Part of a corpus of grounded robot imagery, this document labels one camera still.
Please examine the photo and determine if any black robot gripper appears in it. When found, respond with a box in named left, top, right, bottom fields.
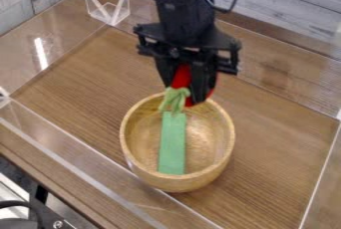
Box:
left=134, top=0, right=241, bottom=104

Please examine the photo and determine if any red plush strawberry toy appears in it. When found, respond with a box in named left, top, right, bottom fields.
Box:
left=158, top=63, right=218, bottom=116

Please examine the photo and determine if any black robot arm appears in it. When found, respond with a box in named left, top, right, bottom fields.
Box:
left=134, top=0, right=241, bottom=107

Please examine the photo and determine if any round wooden bowl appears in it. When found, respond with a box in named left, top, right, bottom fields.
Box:
left=120, top=93, right=235, bottom=192

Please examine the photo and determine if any green rectangular block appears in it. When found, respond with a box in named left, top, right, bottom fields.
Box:
left=158, top=112, right=186, bottom=175

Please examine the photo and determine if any clear acrylic front barrier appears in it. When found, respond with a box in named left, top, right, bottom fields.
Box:
left=0, top=92, right=222, bottom=229

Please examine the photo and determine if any clear acrylic barrier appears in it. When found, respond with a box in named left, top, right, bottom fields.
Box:
left=0, top=92, right=222, bottom=229
left=298, top=110, right=341, bottom=229

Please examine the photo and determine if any clear acrylic right barrier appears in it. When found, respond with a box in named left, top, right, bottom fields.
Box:
left=298, top=110, right=341, bottom=229

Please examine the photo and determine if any clear acrylic corner bracket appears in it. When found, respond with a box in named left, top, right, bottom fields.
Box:
left=86, top=0, right=131, bottom=27

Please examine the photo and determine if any black table frame bracket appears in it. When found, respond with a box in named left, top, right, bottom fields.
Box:
left=29, top=185, right=78, bottom=229

